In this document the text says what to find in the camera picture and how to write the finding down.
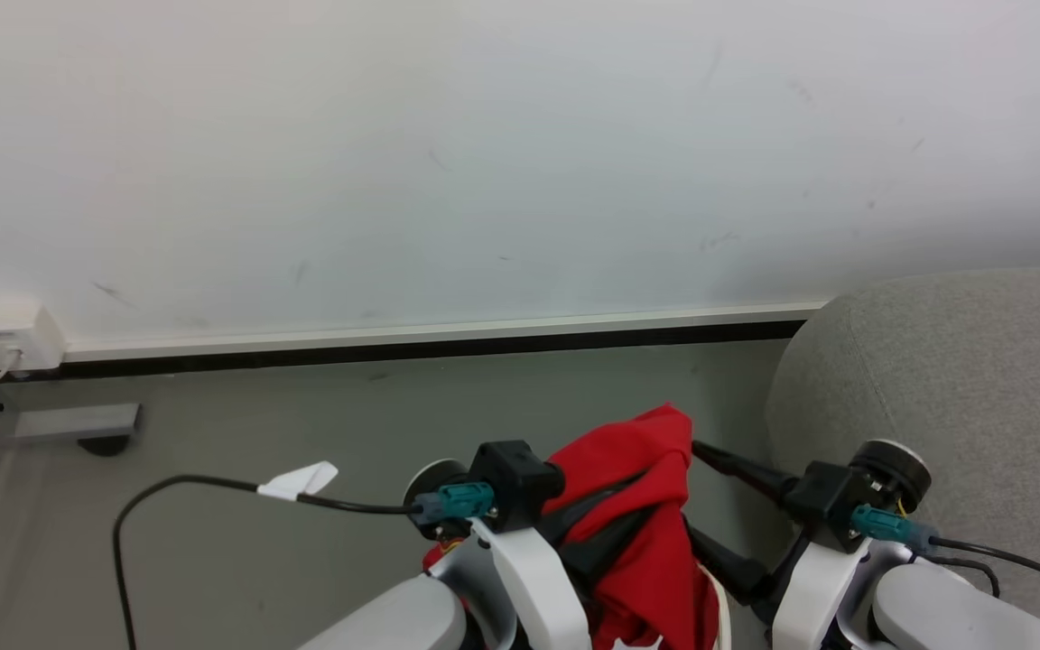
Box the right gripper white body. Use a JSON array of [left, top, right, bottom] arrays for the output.
[[771, 537, 873, 650]]

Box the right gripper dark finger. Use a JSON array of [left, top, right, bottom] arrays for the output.
[[684, 519, 774, 606], [690, 440, 801, 506]]

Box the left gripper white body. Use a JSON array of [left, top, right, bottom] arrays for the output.
[[470, 519, 593, 650]]

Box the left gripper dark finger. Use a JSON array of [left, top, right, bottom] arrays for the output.
[[565, 510, 656, 588], [541, 469, 649, 543]]

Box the red and white garment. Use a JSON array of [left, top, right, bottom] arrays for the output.
[[421, 404, 721, 650]]

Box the white basket with brown rim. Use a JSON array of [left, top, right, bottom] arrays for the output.
[[696, 562, 733, 650]]

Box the white and black baseboard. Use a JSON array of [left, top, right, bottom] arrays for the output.
[[0, 302, 832, 380]]

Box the grey fabric sofa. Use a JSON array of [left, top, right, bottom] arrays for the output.
[[766, 265, 1040, 650]]

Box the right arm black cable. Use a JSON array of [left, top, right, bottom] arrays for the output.
[[850, 504, 1040, 601]]

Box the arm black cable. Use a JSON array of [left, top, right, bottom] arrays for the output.
[[112, 474, 496, 650], [850, 504, 1040, 601]]

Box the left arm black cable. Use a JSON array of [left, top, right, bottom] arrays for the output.
[[112, 474, 496, 650]]

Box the blank white cable tag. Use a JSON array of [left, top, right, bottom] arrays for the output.
[[256, 461, 339, 502]]

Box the grey metal frame post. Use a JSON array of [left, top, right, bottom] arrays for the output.
[[0, 320, 142, 443]]

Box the white wall socket box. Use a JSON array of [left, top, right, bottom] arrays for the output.
[[0, 298, 67, 373]]

